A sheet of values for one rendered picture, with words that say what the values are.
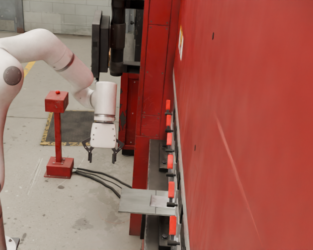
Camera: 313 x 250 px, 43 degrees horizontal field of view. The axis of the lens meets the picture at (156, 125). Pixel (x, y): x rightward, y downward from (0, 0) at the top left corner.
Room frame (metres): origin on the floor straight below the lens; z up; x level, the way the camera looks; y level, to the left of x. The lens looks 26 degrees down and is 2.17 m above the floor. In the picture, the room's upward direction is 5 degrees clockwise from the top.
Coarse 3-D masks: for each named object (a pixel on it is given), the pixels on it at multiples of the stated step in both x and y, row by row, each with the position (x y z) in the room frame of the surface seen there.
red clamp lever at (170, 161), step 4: (168, 156) 1.45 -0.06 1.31; (172, 156) 1.45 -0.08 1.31; (168, 160) 1.43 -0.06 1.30; (172, 160) 1.43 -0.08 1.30; (168, 164) 1.42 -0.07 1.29; (172, 164) 1.42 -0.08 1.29; (168, 168) 1.41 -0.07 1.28; (168, 172) 1.39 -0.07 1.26; (168, 176) 1.38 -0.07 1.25; (172, 176) 1.38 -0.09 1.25
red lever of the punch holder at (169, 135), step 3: (168, 135) 1.64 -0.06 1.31; (171, 135) 1.64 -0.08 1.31; (168, 138) 1.63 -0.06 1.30; (171, 138) 1.63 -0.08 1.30; (168, 141) 1.61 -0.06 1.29; (171, 141) 1.62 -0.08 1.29; (168, 144) 1.61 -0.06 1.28; (168, 147) 1.60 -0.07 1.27; (165, 150) 1.58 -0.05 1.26; (168, 150) 1.58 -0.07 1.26; (171, 150) 1.58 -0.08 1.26
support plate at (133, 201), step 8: (128, 192) 1.59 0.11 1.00; (136, 192) 1.59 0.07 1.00; (144, 192) 1.60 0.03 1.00; (152, 192) 1.60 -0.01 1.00; (160, 192) 1.61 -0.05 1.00; (120, 200) 1.52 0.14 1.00; (128, 200) 1.52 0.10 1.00; (136, 200) 1.53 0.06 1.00; (144, 200) 1.53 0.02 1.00; (120, 208) 1.46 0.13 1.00; (128, 208) 1.46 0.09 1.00; (136, 208) 1.47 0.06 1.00; (144, 208) 1.47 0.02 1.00; (152, 208) 1.48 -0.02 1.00; (160, 208) 1.49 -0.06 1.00; (168, 208) 1.49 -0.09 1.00
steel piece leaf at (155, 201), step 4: (152, 196) 1.57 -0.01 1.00; (156, 196) 1.57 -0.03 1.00; (160, 196) 1.57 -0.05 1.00; (164, 196) 1.58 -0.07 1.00; (152, 200) 1.54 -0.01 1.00; (156, 200) 1.54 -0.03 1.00; (160, 200) 1.54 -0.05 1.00; (164, 200) 1.55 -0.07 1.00; (168, 200) 1.55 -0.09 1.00; (172, 200) 1.55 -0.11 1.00; (152, 204) 1.51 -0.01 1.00; (156, 204) 1.51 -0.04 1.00; (160, 204) 1.51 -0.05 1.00; (164, 204) 1.52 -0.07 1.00
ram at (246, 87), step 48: (192, 0) 1.62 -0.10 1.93; (240, 0) 0.71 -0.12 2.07; (288, 0) 0.46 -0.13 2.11; (192, 48) 1.40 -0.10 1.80; (240, 48) 0.65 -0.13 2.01; (288, 48) 0.42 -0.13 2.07; (192, 96) 1.21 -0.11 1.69; (240, 96) 0.59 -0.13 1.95; (288, 96) 0.39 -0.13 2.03; (192, 144) 1.05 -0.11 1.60; (240, 144) 0.53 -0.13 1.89; (288, 144) 0.36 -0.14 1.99; (192, 192) 0.92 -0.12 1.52; (240, 192) 0.48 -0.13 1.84; (288, 192) 0.33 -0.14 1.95; (192, 240) 0.80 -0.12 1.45; (240, 240) 0.43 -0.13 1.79; (288, 240) 0.30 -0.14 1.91
